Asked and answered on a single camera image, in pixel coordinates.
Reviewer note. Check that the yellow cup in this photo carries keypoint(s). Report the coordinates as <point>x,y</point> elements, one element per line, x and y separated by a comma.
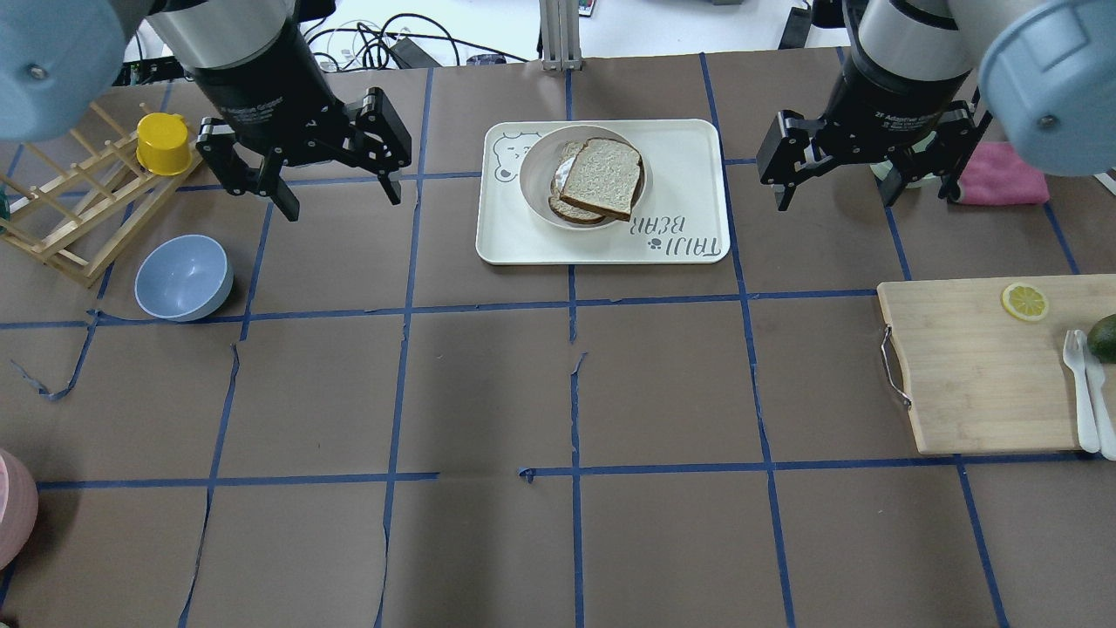
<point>163,144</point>

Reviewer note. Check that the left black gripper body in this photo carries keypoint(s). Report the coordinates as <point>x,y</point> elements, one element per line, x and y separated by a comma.
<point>261,100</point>

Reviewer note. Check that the pink cloth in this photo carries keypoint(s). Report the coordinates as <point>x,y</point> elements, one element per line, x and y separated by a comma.
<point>995,176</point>

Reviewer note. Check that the blue bowl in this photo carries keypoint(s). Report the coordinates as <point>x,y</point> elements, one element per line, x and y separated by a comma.
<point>186,278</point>

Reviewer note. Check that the cream bear tray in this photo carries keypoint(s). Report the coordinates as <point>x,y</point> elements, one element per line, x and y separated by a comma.
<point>684,220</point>

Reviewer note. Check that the fried egg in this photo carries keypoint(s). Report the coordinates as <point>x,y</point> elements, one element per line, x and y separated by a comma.
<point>562,173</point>

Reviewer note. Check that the wooden cutting board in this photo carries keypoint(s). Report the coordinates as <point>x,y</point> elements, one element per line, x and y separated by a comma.
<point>980,381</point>

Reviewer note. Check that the white plastic fork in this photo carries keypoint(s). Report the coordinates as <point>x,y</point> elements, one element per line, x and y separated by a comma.
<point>1074,358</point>

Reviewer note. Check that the lemon slice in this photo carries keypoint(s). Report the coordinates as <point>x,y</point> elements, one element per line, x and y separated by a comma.
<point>1025,301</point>

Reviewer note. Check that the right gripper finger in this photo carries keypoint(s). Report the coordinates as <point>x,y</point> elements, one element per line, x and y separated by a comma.
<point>956,135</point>
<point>788,155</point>

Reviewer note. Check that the green avocado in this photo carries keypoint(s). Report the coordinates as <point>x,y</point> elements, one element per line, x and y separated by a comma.
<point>1101,339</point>

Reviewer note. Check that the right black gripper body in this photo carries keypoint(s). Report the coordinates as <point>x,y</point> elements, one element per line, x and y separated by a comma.
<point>894,103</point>

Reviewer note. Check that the white round plate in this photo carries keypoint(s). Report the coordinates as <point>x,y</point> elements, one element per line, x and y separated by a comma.
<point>539,164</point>

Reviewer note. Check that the wooden dish rack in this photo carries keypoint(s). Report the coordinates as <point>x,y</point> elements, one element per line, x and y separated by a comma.
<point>92,210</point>

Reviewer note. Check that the aluminium frame post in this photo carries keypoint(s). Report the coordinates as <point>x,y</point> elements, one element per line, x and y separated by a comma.
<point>560,36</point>

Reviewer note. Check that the bread slice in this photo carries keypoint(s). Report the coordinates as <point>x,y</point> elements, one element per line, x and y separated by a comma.
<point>563,209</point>
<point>607,177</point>

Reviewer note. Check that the white plastic spoon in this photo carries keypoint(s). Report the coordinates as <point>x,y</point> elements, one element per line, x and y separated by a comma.
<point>1103,437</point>

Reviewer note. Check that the pink bowl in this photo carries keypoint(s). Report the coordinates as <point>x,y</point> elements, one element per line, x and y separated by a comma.
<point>19,506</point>

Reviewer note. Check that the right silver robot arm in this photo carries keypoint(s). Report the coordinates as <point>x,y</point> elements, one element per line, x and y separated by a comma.
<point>923,80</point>

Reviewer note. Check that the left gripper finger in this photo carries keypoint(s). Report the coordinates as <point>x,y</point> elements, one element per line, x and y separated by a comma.
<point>374,137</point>
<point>217,144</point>

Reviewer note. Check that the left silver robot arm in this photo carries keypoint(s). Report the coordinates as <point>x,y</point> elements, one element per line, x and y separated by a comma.
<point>58,57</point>

